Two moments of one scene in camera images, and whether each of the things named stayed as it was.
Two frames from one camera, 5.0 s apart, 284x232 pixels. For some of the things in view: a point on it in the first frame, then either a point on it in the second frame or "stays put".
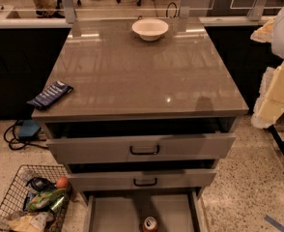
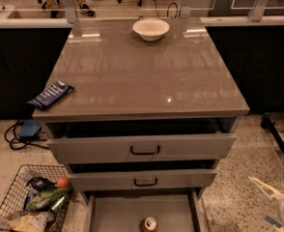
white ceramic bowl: (150, 29) stays put
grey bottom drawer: (125, 211) stays put
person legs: (45, 7) to (52, 0)
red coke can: (150, 224) stays put
